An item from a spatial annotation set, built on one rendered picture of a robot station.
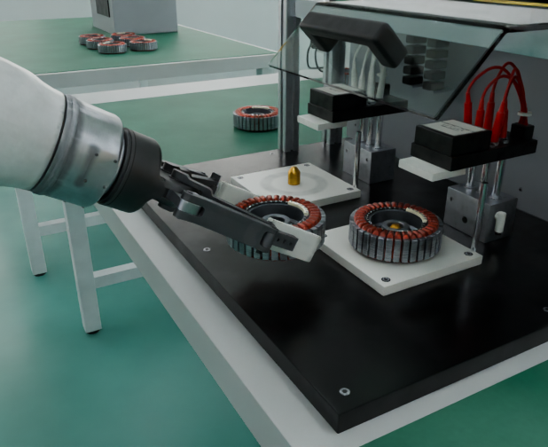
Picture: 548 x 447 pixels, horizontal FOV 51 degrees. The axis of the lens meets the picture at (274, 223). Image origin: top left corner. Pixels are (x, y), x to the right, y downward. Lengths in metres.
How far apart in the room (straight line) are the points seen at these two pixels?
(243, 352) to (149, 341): 1.33
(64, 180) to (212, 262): 0.26
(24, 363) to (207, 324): 1.33
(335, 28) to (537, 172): 0.47
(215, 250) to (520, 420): 0.39
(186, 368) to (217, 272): 1.11
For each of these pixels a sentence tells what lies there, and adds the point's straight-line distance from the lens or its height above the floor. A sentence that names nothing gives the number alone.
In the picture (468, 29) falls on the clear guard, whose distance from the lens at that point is 0.46.
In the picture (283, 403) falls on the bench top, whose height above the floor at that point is 0.75.
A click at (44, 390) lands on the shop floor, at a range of 1.81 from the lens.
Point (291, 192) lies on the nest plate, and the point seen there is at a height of 0.78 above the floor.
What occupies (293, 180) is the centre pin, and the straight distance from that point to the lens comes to 0.90.
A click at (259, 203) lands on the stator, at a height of 0.85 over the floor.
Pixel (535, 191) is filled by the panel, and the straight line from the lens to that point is 0.90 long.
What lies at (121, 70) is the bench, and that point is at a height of 0.74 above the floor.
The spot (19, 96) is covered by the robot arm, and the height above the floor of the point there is 1.01.
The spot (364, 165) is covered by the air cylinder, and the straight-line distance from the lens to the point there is 0.96.
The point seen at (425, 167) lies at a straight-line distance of 0.71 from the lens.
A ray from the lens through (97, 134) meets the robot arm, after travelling 0.51.
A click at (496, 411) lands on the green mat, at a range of 0.56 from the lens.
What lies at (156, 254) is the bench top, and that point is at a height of 0.75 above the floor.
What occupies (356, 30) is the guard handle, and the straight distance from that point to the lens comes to 0.48.
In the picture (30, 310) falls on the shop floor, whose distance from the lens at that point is 2.17.
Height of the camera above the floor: 1.11
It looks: 25 degrees down
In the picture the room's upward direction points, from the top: straight up
